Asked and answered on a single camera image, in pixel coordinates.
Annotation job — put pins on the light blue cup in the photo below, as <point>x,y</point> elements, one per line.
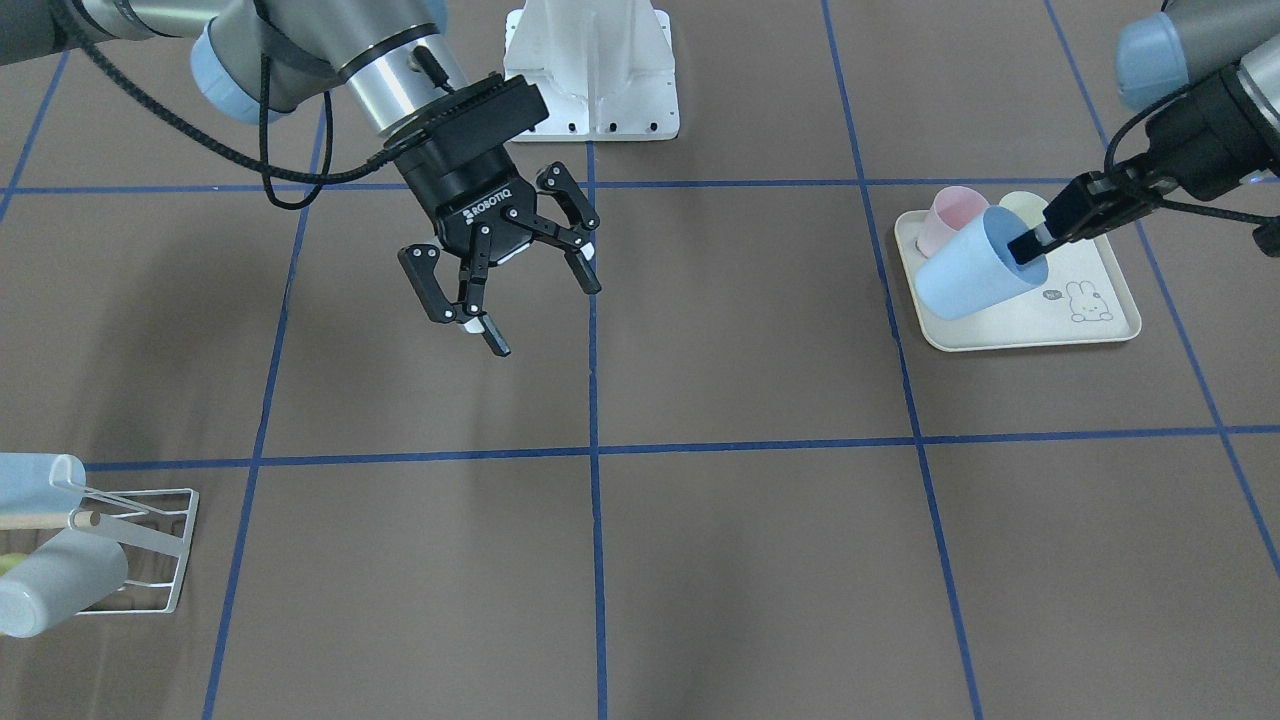
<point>34,484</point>
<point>976,270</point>

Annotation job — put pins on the white wire cup rack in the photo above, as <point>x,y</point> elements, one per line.
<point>155,527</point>

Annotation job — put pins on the yellow cup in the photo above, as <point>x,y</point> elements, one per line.
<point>10,561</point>

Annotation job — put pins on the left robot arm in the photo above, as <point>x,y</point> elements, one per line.
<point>1201,78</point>

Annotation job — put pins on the cream plastic tray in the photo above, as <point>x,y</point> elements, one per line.
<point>1086,300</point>

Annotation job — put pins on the pale green cup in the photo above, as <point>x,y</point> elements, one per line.
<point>1029,206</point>

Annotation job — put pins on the pink cup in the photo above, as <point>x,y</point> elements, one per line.
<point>952,208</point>

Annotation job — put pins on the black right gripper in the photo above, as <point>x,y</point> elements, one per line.
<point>468,190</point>

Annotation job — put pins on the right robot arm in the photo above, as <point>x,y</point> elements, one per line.
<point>257,61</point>

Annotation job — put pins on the grey cup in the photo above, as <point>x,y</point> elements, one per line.
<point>65,575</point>

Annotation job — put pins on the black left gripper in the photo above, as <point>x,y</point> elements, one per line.
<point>1205,135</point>

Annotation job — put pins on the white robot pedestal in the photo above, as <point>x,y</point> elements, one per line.
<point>606,70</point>

